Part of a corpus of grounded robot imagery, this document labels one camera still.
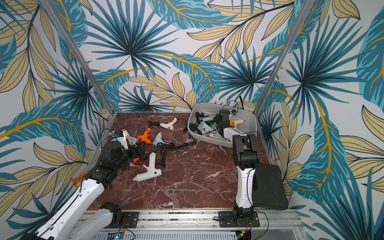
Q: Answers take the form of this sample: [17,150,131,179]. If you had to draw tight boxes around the white small glue gun pair-left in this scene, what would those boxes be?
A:
[234,120,244,128]

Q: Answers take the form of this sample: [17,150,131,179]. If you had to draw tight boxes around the mint green large glue gun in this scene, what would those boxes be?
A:
[198,122,217,135]

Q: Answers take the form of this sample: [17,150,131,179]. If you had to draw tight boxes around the mint green small glue gun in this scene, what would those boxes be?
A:
[202,115,216,122]

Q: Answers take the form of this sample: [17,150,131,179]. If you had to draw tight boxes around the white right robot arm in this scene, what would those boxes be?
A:
[214,109,259,225]

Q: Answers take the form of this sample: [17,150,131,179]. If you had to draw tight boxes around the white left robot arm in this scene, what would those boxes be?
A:
[21,141,145,240]

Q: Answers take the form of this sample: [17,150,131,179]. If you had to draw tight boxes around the grey plastic storage box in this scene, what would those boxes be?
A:
[188,103,257,148]

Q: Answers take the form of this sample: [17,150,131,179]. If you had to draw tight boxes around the orange small glue gun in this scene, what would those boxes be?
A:
[138,128,152,144]

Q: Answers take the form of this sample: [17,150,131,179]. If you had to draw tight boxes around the large white pink-tip glue gun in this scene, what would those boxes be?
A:
[132,152,162,182]

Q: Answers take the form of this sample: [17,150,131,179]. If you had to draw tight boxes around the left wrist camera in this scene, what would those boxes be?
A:
[115,131,129,150]

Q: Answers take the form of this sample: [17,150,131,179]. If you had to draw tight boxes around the white coiled power cable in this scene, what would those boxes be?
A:
[112,129,139,144]

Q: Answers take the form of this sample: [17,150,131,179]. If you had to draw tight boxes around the orange handled pliers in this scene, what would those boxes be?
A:
[72,172,89,184]

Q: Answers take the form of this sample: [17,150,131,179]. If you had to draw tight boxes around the aluminium front rail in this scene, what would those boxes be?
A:
[53,208,307,240]

